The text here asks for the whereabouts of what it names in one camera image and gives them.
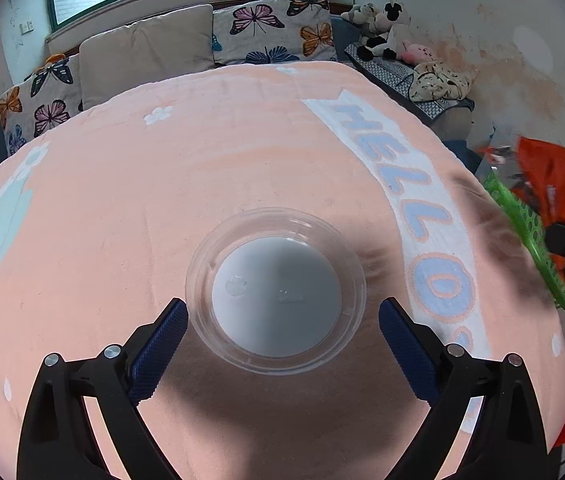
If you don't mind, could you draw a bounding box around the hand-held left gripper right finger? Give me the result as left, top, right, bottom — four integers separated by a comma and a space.
379, 297, 548, 480

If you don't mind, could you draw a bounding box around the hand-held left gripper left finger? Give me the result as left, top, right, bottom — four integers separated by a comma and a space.
17, 298, 188, 480

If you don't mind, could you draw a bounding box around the red snack packet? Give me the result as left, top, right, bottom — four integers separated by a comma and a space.
481, 136, 565, 272

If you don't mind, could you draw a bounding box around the green plastic mesh basket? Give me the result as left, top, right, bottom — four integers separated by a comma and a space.
483, 169, 565, 315

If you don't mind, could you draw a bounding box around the clear round plastic lid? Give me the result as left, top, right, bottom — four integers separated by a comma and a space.
185, 207, 367, 374

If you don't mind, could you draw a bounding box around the peach printed blanket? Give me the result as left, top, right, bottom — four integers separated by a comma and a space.
0, 60, 565, 480

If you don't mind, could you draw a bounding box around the cream patterned garment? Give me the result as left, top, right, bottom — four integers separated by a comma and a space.
409, 60, 474, 103

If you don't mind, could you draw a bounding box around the pink plush toy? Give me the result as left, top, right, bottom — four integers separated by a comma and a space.
401, 41, 438, 64

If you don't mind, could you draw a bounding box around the black and white plush cow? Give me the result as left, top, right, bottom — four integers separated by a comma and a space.
357, 0, 413, 61

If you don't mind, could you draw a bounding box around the small butterfly print pillow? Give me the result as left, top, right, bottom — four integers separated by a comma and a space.
0, 54, 84, 157

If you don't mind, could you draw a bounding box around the grey and white plush toy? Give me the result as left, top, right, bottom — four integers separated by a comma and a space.
341, 2, 379, 26

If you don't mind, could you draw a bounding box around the blue sofa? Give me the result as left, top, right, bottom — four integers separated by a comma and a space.
329, 12, 473, 143

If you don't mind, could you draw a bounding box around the beige cushion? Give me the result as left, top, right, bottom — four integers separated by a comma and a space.
79, 4, 216, 111

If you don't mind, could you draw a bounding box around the large butterfly print pillow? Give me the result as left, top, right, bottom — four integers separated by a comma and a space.
210, 0, 338, 67

